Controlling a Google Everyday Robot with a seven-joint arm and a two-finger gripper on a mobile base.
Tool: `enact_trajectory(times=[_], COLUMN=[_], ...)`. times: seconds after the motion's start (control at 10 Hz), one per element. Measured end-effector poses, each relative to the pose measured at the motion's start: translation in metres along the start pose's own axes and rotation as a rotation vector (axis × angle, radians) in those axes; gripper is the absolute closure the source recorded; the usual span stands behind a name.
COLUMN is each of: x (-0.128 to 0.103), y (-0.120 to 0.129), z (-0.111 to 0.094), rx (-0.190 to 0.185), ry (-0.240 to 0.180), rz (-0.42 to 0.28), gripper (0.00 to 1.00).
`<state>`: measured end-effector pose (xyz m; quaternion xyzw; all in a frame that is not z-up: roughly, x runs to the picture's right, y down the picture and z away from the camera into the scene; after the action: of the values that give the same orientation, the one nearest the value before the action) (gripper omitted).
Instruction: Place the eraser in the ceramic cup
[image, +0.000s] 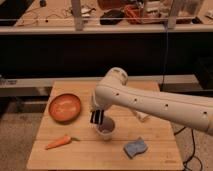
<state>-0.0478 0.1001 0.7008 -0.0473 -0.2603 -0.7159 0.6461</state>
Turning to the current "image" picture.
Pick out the orange bowl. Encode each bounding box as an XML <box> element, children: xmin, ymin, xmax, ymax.
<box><xmin>48</xmin><ymin>94</ymin><xmax>81</xmax><ymax>123</ymax></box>

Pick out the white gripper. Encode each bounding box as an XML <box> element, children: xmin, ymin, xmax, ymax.
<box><xmin>90</xmin><ymin>93</ymin><xmax>104</xmax><ymax>125</ymax></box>

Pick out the orange toy carrot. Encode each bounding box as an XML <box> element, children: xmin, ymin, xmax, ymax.
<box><xmin>45</xmin><ymin>135</ymin><xmax>78</xmax><ymax>150</ymax></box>

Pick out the white ceramic cup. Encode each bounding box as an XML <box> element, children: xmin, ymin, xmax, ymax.
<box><xmin>96</xmin><ymin>117</ymin><xmax>116</xmax><ymax>141</ymax></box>

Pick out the orange tool on bench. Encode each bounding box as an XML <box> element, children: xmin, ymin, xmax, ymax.
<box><xmin>124</xmin><ymin>5</ymin><xmax>143</xmax><ymax>24</ymax></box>

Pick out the white eraser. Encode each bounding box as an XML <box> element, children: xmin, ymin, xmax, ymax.
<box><xmin>133</xmin><ymin>110</ymin><xmax>149</xmax><ymax>122</ymax></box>

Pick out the black bag on bench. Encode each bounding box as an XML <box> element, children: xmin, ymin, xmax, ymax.
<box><xmin>100</xmin><ymin>9</ymin><xmax>124</xmax><ymax>25</ymax></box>

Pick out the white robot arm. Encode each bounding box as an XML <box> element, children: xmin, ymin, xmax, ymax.
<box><xmin>90</xmin><ymin>67</ymin><xmax>213</xmax><ymax>136</ymax></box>

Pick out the black cable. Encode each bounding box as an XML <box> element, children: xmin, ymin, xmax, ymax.
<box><xmin>173</xmin><ymin>126</ymin><xmax>204</xmax><ymax>171</ymax></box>

